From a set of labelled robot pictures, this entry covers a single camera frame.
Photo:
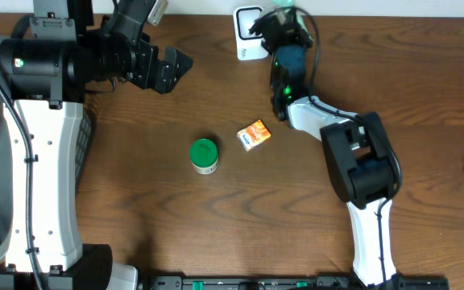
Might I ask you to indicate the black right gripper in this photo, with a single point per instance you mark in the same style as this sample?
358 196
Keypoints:
294 30

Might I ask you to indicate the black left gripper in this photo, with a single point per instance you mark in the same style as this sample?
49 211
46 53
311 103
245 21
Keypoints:
151 64

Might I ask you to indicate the green lid white jar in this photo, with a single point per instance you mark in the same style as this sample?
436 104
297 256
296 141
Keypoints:
204 156

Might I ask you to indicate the small orange snack box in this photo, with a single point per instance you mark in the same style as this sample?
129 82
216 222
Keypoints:
253 135

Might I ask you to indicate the teal white snack packet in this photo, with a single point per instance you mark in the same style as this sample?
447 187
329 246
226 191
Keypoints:
283 3

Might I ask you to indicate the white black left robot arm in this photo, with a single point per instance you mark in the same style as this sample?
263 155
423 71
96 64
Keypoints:
72 21

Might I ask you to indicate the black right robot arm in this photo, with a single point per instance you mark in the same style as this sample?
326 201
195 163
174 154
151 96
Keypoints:
362 166

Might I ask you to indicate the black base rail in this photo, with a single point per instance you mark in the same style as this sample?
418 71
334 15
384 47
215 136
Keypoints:
323 282

